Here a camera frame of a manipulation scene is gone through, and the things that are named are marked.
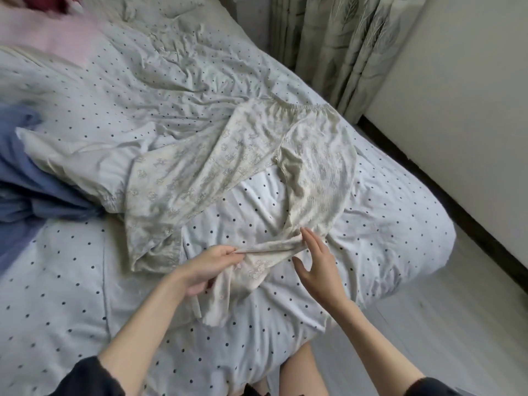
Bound person's left hand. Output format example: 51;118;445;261
169;245;247;298

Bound person's right hand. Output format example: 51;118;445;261
293;227;351;314

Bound beige patterned pants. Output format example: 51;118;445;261
124;96;358;327

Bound cream white jacket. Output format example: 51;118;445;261
16;123;166;213

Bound blue denim jeans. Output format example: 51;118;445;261
0;103;104;277

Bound person's right forearm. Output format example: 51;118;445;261
330;296;475;396

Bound person's left forearm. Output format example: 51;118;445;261
49;272;195;396

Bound person's bare leg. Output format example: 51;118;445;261
279;342;331;396

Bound white dotted bed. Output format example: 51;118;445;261
0;0;457;396

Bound white bedside cabinet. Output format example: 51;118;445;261
221;0;273;50

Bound pink pillow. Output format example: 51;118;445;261
0;0;104;67

